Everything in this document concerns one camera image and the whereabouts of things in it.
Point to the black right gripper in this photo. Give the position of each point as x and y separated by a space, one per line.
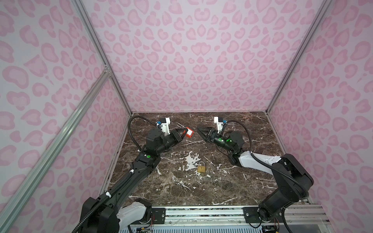
211 136

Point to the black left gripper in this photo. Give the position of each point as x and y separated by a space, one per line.
176 136

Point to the red safety padlock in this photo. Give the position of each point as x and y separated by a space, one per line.
189 133

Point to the brass padlock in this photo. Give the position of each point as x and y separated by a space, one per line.
201 168

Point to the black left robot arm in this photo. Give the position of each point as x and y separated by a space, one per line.
106 213

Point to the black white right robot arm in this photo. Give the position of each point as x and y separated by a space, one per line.
292 179

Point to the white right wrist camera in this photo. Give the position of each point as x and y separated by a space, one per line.
220 123

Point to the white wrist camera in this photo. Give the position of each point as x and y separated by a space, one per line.
163 124
220 123

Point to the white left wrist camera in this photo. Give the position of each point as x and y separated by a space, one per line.
163 124

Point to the aluminium corner frame post right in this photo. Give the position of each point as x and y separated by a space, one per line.
313 28

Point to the aluminium corner frame post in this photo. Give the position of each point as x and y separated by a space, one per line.
313 28
88 25

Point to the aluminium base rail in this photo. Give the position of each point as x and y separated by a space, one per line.
299 218

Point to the aluminium corner frame post left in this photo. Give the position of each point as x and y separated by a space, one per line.
88 25

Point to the aluminium diagonal frame bar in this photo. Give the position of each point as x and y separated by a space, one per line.
27 188

